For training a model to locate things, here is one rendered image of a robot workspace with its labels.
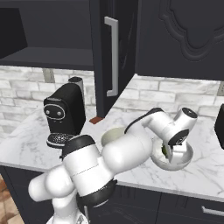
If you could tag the green lime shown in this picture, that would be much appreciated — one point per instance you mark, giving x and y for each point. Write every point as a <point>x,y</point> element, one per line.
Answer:
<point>164,150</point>

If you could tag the dark open cupboard door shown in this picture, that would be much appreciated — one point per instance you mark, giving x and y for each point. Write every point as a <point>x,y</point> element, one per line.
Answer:
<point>100,58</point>

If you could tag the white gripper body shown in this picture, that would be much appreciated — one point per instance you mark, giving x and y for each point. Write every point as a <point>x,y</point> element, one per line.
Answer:
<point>177,154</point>

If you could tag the dark lower cupboard side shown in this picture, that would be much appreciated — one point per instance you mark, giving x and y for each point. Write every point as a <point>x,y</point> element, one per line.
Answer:
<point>26,186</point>

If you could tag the reddish brown flat block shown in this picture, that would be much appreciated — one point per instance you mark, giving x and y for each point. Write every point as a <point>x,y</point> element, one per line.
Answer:
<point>96,120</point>

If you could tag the grey wall outlet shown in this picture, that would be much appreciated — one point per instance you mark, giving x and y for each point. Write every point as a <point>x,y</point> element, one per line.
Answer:
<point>48,75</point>

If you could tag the black appliance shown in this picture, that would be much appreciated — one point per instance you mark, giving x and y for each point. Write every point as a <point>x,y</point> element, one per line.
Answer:
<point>220,128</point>

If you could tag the dark lower cupboard door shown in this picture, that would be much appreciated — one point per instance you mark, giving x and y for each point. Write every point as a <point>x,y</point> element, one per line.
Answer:
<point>131,207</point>

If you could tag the dark drawer front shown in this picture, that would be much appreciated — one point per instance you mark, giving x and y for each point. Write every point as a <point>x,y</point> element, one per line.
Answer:
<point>186,210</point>

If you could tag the black coffee machine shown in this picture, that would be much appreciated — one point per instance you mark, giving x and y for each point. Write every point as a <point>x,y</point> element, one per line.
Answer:
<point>64,110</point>

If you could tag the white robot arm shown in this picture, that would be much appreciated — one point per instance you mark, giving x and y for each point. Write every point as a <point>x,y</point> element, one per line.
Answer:
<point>87,166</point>

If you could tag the dark open cupboard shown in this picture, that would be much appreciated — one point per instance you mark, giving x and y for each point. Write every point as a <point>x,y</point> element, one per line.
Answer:
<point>43,32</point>

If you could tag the dark ornate cupboard door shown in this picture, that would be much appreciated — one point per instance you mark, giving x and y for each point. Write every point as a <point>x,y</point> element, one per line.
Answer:
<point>180,38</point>

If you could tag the grey bowl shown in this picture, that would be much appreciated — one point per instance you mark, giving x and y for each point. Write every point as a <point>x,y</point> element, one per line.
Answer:
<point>182,163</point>

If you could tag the pale green bowl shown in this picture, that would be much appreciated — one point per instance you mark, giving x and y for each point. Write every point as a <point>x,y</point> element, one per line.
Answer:
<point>112,134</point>

